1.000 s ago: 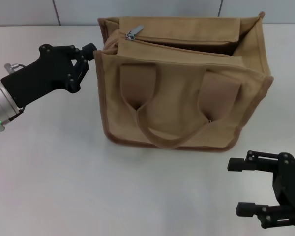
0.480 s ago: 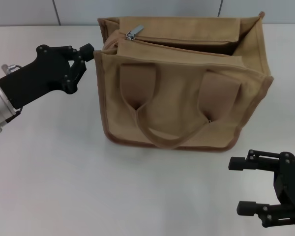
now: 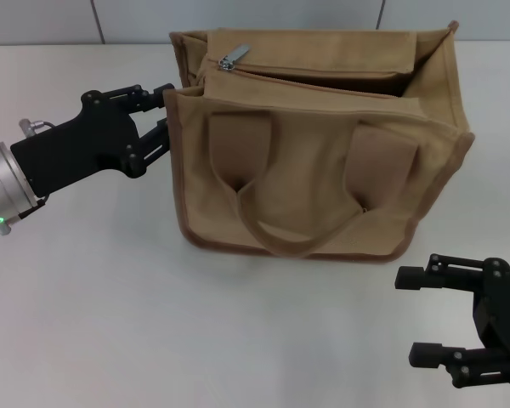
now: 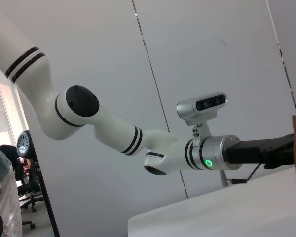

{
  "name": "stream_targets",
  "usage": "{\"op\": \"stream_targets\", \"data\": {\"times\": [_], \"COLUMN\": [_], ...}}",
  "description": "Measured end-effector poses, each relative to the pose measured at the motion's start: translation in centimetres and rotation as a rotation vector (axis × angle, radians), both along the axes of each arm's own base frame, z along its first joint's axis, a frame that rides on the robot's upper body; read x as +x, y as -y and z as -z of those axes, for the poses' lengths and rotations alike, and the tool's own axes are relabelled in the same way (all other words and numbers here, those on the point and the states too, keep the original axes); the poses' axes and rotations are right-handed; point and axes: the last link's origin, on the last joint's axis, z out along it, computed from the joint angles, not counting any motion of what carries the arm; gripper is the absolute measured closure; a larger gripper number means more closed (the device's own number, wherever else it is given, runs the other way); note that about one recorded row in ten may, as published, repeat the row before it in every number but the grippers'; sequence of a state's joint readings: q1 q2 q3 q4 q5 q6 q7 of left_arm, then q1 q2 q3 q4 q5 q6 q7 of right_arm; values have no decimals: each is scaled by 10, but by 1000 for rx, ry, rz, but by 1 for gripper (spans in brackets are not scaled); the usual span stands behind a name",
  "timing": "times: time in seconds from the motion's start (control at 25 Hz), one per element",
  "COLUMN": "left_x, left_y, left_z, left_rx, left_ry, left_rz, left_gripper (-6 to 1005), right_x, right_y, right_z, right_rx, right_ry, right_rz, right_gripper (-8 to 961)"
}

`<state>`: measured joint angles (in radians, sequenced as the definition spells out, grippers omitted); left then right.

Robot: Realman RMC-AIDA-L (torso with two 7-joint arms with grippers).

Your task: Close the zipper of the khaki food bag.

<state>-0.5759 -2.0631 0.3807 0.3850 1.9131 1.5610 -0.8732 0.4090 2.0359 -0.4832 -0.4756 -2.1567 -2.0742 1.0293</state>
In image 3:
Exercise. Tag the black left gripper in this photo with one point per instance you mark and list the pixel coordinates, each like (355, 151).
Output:
(76, 144)

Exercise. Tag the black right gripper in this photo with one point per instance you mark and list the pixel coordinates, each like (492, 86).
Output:
(503, 306)

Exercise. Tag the silver metal zipper pull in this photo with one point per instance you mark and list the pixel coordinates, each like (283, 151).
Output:
(234, 56)

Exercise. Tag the khaki canvas food bag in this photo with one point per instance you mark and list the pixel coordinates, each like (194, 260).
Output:
(306, 170)

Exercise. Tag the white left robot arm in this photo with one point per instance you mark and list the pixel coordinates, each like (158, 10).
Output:
(0, 183)

